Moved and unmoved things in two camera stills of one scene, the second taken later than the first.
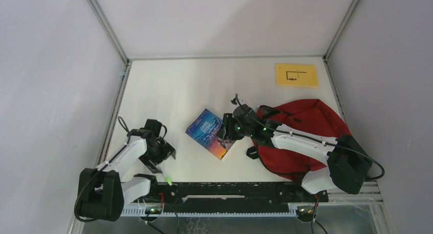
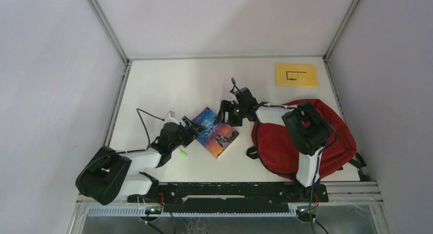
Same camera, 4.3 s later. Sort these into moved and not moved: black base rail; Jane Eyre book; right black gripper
Moved: right black gripper
Not moved: black base rail; Jane Eyre book
